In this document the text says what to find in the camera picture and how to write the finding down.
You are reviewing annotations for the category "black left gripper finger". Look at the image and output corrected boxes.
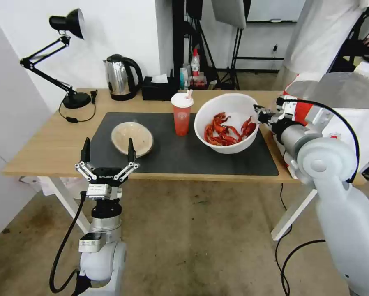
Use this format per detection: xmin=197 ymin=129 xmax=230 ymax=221
xmin=74 ymin=137 xmax=97 ymax=181
xmin=115 ymin=137 xmax=141 ymax=183

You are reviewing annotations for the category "small beige bowl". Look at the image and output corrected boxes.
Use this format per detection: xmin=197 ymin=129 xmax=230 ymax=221
xmin=111 ymin=121 xmax=155 ymax=158

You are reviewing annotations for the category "red crayfish shell piece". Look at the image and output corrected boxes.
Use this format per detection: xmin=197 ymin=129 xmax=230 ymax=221
xmin=240 ymin=116 xmax=256 ymax=138

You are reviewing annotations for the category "white table leg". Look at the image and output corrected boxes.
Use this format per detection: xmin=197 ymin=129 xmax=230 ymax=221
xmin=270 ymin=187 xmax=318 ymax=241
xmin=41 ymin=176 xmax=91 ymax=236

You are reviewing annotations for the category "large white bowl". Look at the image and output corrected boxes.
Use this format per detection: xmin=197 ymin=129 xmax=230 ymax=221
xmin=193 ymin=93 xmax=260 ymax=155

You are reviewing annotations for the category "red crayfish shell pile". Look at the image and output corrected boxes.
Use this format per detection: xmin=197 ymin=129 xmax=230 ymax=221
xmin=204 ymin=112 xmax=240 ymax=146

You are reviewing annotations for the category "black desk mat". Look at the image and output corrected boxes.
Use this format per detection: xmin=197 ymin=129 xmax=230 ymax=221
xmin=87 ymin=111 xmax=280 ymax=177

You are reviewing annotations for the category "red drink cup white lid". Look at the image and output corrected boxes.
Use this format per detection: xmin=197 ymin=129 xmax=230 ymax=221
xmin=171 ymin=93 xmax=194 ymax=137

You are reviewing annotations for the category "black light stand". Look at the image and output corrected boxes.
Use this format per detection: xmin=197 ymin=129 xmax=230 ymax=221
xmin=219 ymin=27 xmax=254 ymax=84
xmin=184 ymin=0 xmax=218 ymax=84

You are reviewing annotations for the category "black tissue box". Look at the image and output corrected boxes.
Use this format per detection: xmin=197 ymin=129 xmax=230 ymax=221
xmin=141 ymin=76 xmax=177 ymax=102

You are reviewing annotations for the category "red snack package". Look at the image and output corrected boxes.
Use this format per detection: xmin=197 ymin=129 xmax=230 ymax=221
xmin=189 ymin=75 xmax=208 ymax=90

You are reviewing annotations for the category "steel electric kettle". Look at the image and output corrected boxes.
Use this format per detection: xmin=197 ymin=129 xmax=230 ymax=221
xmin=103 ymin=54 xmax=144 ymax=102

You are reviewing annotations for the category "red capped plastic bottle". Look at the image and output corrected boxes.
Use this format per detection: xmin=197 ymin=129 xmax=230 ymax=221
xmin=191 ymin=48 xmax=201 ymax=78

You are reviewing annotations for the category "person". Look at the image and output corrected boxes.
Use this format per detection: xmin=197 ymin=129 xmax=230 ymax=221
xmin=282 ymin=0 xmax=369 ymax=81

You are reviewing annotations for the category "whiteboard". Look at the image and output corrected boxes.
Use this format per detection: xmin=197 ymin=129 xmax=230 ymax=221
xmin=245 ymin=0 xmax=298 ymax=24

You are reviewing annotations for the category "grey softbox panel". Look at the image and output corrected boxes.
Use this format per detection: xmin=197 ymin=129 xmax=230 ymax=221
xmin=210 ymin=0 xmax=251 ymax=30

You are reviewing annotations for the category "black desk lamp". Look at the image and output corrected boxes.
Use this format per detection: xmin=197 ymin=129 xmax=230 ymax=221
xmin=19 ymin=8 xmax=92 ymax=109

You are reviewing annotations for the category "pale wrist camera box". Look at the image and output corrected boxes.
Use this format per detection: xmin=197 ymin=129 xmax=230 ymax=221
xmin=277 ymin=96 xmax=297 ymax=121
xmin=87 ymin=184 xmax=123 ymax=201

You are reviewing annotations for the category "black lamp cable with switch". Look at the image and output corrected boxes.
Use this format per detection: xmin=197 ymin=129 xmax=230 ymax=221
xmin=58 ymin=92 xmax=97 ymax=125

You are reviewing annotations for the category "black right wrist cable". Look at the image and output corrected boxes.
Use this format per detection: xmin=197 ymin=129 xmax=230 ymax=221
xmin=277 ymin=97 xmax=360 ymax=183

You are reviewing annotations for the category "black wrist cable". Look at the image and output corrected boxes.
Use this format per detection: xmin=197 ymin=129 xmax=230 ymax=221
xmin=277 ymin=97 xmax=360 ymax=183
xmin=50 ymin=191 xmax=87 ymax=286

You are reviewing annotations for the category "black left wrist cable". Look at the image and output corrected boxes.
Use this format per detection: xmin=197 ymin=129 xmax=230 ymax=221
xmin=50 ymin=191 xmax=87 ymax=286

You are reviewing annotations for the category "black floor cable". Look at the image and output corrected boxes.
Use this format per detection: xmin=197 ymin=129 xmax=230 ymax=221
xmin=274 ymin=238 xmax=327 ymax=296

